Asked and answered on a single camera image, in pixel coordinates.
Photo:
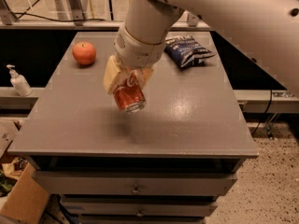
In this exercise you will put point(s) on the top drawer knob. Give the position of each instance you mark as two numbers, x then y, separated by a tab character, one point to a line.
135	191

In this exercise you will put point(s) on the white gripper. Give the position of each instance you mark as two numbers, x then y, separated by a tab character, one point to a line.
136	54

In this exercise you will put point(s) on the blue chip bag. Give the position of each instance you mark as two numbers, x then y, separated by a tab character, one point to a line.
186	52

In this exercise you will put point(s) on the red coke can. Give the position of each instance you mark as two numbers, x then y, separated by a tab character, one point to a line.
128	95

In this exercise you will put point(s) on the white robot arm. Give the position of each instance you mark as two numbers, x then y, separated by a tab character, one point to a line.
266	31

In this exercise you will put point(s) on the drawer knob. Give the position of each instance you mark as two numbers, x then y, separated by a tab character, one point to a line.
135	191
140	213

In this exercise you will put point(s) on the cardboard box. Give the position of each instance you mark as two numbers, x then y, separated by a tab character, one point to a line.
27	200

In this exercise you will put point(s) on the grey drawer cabinet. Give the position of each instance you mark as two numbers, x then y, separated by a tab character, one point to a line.
182	150

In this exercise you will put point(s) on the white pump soap bottle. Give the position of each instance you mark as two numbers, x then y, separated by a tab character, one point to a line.
19	82

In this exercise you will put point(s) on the red apple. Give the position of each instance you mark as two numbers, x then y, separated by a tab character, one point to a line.
84	53

